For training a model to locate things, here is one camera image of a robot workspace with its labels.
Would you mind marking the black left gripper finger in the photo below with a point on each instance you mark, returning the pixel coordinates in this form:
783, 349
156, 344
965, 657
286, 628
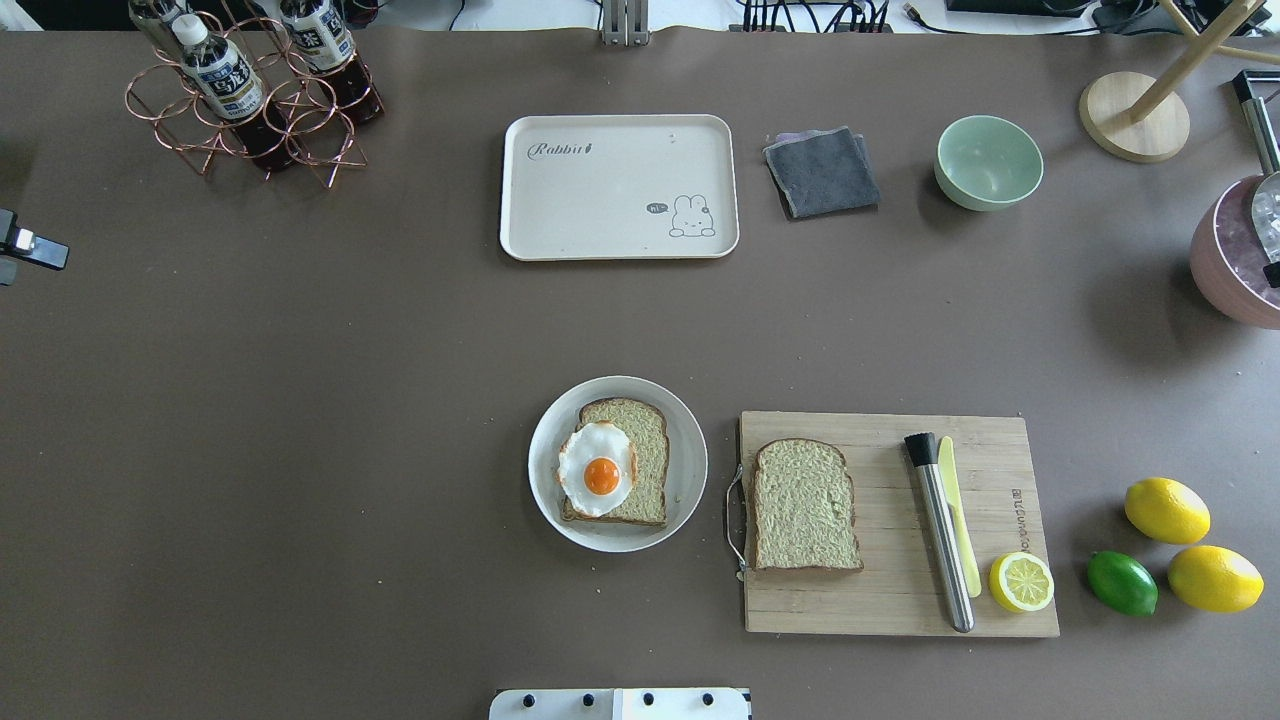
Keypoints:
20, 244

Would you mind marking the bread slice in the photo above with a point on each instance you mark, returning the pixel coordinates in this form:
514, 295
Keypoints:
646, 427
803, 504

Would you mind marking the cream rabbit serving tray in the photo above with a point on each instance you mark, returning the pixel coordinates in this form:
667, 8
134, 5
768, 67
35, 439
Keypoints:
618, 187

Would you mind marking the tea bottle back left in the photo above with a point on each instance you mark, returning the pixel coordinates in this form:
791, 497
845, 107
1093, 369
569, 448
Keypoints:
154, 19

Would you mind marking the tea bottle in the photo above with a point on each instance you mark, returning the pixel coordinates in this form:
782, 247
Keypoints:
234, 90
154, 19
322, 38

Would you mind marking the tea bottle front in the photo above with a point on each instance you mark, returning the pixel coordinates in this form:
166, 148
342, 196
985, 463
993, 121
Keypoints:
234, 90

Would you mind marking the tea bottle right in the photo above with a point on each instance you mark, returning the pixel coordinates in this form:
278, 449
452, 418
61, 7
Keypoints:
322, 38

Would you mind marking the fake fried egg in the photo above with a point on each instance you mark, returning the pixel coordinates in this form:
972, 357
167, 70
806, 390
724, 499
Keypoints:
596, 468

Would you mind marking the bread slice on plate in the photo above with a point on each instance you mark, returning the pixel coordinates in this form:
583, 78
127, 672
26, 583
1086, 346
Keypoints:
646, 427

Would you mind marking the white round plate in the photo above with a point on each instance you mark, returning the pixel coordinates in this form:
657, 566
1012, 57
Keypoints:
685, 479

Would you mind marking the grey folded cloth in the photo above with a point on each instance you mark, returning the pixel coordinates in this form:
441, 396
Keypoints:
821, 171

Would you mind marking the steel muddler black tip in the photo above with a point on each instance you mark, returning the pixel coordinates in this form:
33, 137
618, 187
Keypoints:
923, 453

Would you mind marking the bamboo cutting board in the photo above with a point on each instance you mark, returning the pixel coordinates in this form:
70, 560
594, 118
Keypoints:
898, 592

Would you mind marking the yellow plastic knife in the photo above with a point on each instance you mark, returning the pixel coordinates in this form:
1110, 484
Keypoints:
951, 487

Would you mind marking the mint green bowl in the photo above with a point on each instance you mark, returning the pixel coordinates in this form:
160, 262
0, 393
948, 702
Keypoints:
985, 163

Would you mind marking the half lemon slice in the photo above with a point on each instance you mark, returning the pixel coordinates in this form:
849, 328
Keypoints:
1021, 582

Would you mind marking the wooden cup tree stand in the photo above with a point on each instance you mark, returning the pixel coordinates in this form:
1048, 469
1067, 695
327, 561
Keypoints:
1140, 118

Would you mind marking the green lime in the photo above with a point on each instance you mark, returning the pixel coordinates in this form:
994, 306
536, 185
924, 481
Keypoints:
1122, 583

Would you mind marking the yellow lemon upper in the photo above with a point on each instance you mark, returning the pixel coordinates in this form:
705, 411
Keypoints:
1166, 510

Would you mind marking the yellow lemon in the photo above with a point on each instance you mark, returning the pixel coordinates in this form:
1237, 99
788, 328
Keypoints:
1166, 510
1215, 579

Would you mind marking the pink ice bowl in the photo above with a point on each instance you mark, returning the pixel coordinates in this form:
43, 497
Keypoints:
1227, 259

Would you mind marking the yellow lemon lower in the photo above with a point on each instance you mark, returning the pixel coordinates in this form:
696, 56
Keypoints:
1215, 579

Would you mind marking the metal ice scoop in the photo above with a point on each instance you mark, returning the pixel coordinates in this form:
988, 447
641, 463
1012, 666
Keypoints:
1257, 91

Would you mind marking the copper wire bottle rack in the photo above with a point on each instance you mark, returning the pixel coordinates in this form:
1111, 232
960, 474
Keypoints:
320, 136

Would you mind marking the aluminium camera mast bracket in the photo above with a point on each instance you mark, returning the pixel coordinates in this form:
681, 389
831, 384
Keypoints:
624, 23

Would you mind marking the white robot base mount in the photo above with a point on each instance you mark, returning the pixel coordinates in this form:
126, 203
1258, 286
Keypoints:
623, 703

